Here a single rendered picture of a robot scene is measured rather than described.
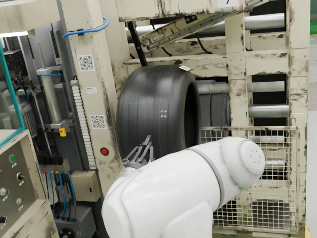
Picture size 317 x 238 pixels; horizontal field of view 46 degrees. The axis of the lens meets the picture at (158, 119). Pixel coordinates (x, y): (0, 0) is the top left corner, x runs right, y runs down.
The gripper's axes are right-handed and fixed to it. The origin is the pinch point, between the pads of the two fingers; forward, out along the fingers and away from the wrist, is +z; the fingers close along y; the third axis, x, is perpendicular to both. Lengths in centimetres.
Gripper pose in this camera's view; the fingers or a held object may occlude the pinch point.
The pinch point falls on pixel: (147, 142)
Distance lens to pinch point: 151.0
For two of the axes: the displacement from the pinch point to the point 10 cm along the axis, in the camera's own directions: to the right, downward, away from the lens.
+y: -9.6, 0.1, 2.9
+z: 2.4, -5.2, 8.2
